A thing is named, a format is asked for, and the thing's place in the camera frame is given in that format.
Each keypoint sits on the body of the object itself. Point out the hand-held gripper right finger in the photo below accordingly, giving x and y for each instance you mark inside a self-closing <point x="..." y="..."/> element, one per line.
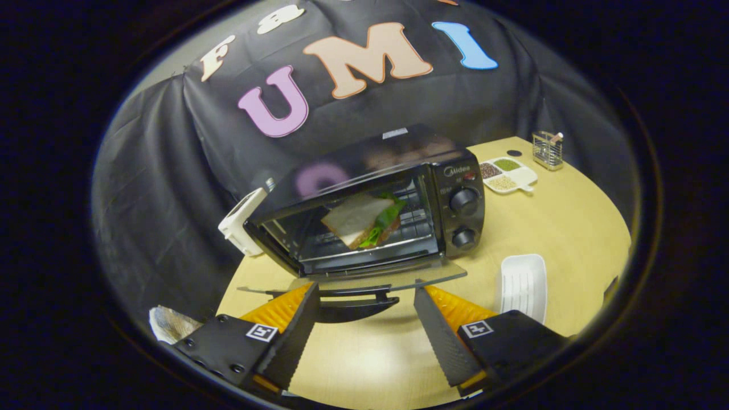
<point x="441" y="341"/>

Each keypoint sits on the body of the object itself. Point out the white divided grain dish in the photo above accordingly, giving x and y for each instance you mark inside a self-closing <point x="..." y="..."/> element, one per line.
<point x="507" y="176"/>

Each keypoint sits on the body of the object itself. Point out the lettuce sandwich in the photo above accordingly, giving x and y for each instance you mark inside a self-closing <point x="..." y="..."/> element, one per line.
<point x="353" y="219"/>

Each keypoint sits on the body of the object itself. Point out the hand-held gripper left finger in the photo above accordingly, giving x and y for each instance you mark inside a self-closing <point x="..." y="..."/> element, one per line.
<point x="293" y="341"/>

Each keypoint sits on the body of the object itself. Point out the white bread toaster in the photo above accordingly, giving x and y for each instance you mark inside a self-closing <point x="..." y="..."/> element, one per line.
<point x="242" y="225"/>

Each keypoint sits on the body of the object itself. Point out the black toaster oven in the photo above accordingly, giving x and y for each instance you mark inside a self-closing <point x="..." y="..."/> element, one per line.
<point x="458" y="210"/>

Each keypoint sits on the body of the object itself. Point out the white ribbed rectangular dish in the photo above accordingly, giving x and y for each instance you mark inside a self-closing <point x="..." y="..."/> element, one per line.
<point x="521" y="287"/>

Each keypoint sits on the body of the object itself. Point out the grey patterned cloth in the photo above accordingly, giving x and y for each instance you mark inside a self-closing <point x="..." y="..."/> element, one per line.
<point x="171" y="326"/>

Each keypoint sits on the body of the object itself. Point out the black backdrop cloth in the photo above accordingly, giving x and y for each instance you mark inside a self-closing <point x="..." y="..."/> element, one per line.
<point x="188" y="171"/>

